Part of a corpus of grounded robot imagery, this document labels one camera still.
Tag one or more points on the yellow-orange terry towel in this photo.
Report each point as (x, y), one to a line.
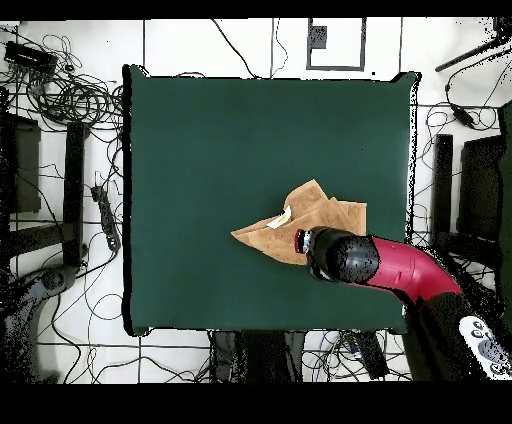
(280, 240)

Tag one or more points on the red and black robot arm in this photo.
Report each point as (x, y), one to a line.
(400, 264)

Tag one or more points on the black flat panel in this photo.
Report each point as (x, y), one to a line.
(26, 168)
(480, 188)

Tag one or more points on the dark green table cloth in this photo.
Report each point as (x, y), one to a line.
(192, 160)

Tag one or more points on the black stand bar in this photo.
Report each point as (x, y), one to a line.
(74, 192)
(443, 180)

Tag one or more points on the black power strip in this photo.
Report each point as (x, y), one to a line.
(106, 216)

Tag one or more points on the small gray square plate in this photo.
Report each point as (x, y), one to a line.
(318, 38)

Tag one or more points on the black power adapter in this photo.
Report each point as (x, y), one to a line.
(464, 116)

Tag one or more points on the gray chair base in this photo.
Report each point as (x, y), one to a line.
(56, 278)

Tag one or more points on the black tripod leg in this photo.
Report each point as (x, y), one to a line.
(468, 54)

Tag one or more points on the black box device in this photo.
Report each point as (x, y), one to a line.
(28, 58)

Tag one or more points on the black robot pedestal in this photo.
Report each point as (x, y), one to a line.
(256, 360)

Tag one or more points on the gray square frame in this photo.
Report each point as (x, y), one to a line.
(363, 44)

